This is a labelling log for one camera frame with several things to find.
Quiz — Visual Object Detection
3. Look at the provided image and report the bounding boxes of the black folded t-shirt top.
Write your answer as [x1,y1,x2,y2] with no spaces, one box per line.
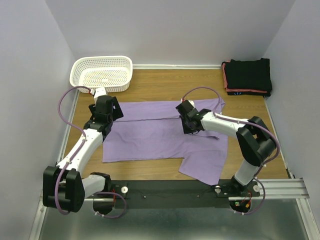
[225,58,273,92]

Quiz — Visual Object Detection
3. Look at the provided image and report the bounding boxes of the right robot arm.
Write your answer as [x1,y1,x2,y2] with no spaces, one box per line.
[176,100,280,197]

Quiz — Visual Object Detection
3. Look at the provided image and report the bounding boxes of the white perforated plastic basket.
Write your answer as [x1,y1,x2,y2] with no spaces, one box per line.
[69,55,133,93]

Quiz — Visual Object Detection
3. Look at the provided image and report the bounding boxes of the red folded t-shirt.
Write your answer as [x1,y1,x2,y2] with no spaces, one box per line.
[221,61,268,95]

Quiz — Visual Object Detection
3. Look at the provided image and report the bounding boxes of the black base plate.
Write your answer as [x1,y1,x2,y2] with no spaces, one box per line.
[93,179,260,214]

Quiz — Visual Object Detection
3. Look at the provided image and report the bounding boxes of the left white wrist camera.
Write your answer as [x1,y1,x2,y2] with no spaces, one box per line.
[89,87,108,103]

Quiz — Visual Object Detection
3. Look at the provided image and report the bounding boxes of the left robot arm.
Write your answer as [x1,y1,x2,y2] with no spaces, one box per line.
[42,95,124,215]

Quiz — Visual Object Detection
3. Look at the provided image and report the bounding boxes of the purple t-shirt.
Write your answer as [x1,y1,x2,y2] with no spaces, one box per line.
[102,101,228,186]

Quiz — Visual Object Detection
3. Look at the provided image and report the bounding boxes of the black folded t-shirt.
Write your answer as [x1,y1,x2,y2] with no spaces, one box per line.
[227,91,271,97]
[225,58,273,92]

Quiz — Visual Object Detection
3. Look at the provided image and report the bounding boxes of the black folded t-shirt bottom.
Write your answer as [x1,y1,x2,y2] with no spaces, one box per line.
[227,91,271,97]

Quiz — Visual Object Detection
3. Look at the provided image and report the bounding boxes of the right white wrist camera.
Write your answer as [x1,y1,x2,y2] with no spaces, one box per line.
[180,99,195,108]

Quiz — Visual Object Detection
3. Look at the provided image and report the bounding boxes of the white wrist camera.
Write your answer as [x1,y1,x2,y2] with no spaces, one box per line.
[89,87,108,103]
[180,99,195,108]

